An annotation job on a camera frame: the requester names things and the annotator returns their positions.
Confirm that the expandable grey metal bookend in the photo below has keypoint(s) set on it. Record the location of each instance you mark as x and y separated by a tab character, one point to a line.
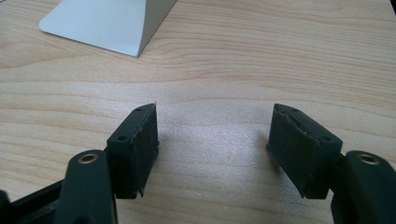
102	25

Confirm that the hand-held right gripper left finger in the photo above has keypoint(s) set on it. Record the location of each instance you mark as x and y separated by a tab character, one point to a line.
134	155

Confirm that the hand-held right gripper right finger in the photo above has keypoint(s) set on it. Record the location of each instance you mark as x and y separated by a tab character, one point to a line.
299	152

